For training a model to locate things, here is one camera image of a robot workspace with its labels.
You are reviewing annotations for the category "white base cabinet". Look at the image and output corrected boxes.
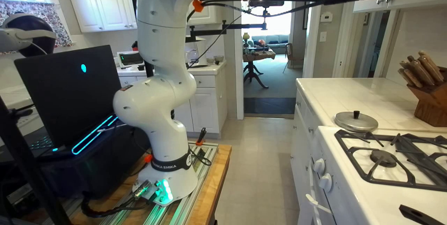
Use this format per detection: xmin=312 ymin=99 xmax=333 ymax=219
xmin=117 ymin=61 xmax=228 ymax=139

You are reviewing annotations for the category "orange black clamp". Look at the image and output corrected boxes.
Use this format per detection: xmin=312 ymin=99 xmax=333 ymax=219
xmin=195 ymin=127 xmax=207 ymax=146

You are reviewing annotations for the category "dark door mat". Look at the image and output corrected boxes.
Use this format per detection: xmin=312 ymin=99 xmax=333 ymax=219
xmin=243 ymin=97 xmax=296 ymax=115

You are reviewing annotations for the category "grey sofa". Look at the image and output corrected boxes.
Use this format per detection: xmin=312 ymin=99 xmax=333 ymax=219
xmin=251 ymin=35 xmax=290 ymax=55

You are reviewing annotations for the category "wooden chair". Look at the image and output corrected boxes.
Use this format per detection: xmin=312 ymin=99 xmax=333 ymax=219
xmin=283 ymin=43 xmax=305 ymax=74

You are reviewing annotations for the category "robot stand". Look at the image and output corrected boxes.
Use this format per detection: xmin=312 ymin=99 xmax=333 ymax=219
xmin=68 ymin=141 xmax=233 ymax=225

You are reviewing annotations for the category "window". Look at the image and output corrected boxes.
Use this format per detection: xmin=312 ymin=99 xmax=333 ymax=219
xmin=241 ymin=0 xmax=293 ymax=37

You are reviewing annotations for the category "white appliance with display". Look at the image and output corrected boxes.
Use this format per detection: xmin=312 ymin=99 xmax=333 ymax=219
xmin=117 ymin=51 xmax=145 ymax=68

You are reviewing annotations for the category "silver pot lid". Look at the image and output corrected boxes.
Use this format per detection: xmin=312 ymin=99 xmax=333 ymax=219
xmin=334 ymin=110 xmax=379 ymax=133

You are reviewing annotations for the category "black laptop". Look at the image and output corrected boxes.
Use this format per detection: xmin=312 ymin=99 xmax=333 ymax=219
xmin=14 ymin=45 xmax=123 ymax=156

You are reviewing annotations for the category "white gas stove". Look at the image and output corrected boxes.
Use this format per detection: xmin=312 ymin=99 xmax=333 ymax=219
xmin=292 ymin=125 xmax=447 ymax=225

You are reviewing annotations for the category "black stove burner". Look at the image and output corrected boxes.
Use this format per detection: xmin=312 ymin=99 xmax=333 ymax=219
xmin=334 ymin=129 xmax=447 ymax=193

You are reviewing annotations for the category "floral curtain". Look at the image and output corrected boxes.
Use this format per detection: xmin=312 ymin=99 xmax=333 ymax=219
xmin=0 ymin=0 xmax=73 ymax=48

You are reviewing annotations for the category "black stand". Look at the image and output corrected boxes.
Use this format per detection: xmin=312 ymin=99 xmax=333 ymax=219
xmin=0 ymin=96 xmax=72 ymax=225

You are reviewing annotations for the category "wooden knife block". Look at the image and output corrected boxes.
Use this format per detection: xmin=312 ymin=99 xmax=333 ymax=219
xmin=398 ymin=50 xmax=447 ymax=127

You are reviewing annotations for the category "white headset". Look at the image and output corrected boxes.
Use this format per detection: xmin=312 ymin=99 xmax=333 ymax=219
xmin=0 ymin=13 xmax=58 ymax=58

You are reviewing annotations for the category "wooden pedestal table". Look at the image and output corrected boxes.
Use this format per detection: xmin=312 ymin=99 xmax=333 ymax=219
xmin=243 ymin=50 xmax=276 ymax=89

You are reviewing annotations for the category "thin black cable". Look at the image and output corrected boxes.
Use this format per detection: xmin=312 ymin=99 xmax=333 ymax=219
xmin=188 ymin=147 xmax=212 ymax=167

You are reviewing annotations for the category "camera on mount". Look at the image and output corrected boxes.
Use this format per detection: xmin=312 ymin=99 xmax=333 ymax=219
xmin=185 ymin=0 xmax=285 ymax=43

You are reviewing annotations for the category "oven door handle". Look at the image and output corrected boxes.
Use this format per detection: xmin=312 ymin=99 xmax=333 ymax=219
xmin=306 ymin=169 xmax=333 ymax=225

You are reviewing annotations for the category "thick black cable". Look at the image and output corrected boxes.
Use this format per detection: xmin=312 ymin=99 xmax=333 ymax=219
xmin=81 ymin=189 xmax=155 ymax=218

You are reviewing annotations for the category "black pan handle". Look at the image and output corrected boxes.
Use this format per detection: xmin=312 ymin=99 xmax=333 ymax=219
xmin=399 ymin=204 xmax=447 ymax=225

